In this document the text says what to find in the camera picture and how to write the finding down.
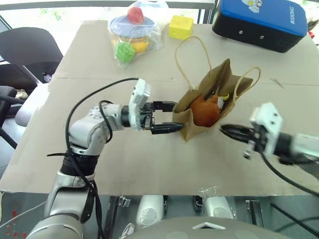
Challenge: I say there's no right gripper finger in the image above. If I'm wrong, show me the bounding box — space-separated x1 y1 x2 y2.
224 131 253 144
220 124 255 134

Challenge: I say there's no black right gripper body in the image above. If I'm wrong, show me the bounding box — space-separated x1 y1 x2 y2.
243 123 266 160

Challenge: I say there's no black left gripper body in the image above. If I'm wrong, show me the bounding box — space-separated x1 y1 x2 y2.
139 101 157 131

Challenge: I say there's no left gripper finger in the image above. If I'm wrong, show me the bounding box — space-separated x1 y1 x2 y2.
153 100 178 113
151 121 185 135

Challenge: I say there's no brown paper bag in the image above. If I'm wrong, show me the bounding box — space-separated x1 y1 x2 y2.
172 35 261 144

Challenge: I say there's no white and yellow plush toy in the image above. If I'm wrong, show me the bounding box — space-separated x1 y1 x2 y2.
217 93 230 113

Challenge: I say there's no green cube plush toy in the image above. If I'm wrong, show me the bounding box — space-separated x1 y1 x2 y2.
115 41 137 63

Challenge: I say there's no yellow-orange plush toy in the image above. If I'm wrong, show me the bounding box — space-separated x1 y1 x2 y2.
130 37 151 54

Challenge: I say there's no clear plastic bag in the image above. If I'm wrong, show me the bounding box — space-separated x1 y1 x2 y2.
107 0 170 71

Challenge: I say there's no yellow cheese plush toy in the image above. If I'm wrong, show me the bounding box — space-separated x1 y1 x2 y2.
168 15 194 40

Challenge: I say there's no blue-grey round plush toy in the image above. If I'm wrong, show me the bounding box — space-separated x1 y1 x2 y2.
109 15 156 42

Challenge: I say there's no red plush fruit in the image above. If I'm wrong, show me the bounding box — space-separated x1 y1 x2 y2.
127 6 146 25

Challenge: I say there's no brown cardboard sheet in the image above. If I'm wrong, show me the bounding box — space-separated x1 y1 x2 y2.
0 19 319 197

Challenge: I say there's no orange round fruit toy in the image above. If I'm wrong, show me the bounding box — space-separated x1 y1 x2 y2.
190 94 221 128

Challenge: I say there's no white rounded robot leg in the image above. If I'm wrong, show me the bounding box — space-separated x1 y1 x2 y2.
203 196 235 220
135 195 165 228

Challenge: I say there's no silver robot torso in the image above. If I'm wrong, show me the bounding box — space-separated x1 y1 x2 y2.
124 216 290 239

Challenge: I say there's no blue and black case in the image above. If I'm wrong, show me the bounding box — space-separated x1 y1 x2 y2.
212 0 309 54

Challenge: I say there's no black chair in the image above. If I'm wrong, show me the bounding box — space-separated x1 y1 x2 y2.
0 27 64 87

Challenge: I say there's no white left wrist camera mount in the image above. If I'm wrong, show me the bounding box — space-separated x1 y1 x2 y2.
128 78 152 131

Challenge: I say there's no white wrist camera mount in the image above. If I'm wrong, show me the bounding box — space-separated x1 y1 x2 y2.
128 78 152 131
250 102 284 156

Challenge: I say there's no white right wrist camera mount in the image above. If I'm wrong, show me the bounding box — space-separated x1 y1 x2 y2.
250 102 284 156

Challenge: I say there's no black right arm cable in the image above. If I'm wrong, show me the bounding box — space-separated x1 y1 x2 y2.
259 148 319 198

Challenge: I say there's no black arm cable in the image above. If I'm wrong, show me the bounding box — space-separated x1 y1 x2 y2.
65 77 139 239
259 148 319 198

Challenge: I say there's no metal table bracket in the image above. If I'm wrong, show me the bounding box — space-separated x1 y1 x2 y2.
116 195 132 209
245 199 264 226

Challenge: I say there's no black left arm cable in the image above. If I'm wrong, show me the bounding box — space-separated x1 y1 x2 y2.
65 77 139 239

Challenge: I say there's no black stool frame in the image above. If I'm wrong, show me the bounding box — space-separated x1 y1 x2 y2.
0 85 26 150

